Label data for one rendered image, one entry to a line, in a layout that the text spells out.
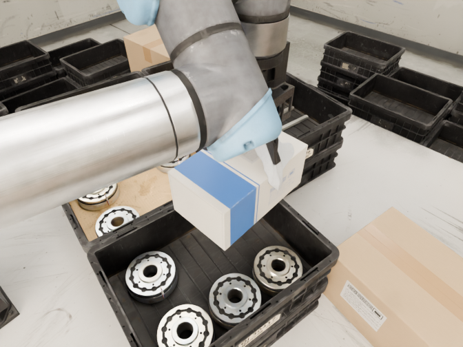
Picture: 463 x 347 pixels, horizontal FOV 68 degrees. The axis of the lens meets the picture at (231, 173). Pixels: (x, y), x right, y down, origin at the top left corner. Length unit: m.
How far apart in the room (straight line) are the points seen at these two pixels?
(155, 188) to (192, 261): 0.25
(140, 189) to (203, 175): 0.44
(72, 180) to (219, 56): 0.15
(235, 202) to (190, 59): 0.23
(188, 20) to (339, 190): 0.90
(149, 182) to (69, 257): 0.29
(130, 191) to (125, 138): 0.68
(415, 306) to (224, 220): 0.44
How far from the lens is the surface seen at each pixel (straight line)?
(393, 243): 0.84
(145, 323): 0.74
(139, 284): 0.74
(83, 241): 0.74
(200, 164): 0.53
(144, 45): 1.51
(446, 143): 2.07
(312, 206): 1.07
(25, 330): 0.97
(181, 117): 0.28
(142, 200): 0.91
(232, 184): 0.50
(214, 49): 0.31
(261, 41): 0.42
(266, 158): 0.49
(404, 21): 3.94
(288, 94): 0.50
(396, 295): 0.78
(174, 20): 0.33
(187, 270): 0.77
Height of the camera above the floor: 1.50
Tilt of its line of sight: 45 degrees down
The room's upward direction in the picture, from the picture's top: straight up
